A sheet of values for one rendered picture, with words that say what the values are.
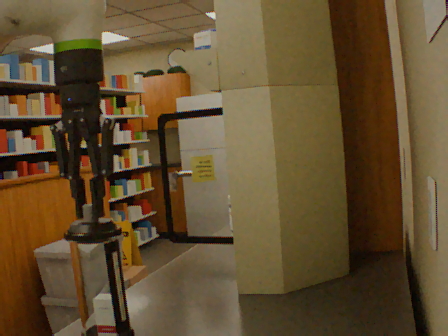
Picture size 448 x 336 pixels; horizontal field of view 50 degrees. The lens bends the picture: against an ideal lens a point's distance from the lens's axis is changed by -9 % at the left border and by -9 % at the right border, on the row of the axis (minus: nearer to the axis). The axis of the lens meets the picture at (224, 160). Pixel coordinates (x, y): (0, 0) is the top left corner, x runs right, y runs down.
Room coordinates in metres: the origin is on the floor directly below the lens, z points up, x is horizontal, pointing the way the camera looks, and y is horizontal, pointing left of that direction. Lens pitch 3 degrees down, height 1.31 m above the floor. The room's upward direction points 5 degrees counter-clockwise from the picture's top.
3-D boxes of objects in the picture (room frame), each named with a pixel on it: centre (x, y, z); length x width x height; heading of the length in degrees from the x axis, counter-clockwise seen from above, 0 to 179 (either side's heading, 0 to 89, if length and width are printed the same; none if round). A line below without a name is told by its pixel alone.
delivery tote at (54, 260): (3.40, 1.04, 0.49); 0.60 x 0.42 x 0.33; 162
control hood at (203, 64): (1.33, 0.00, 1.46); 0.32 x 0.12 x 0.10; 162
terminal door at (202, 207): (1.53, 0.05, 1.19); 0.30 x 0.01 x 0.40; 65
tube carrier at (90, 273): (0.89, 0.25, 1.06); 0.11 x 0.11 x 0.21
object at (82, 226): (0.89, 0.25, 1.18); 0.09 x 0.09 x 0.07
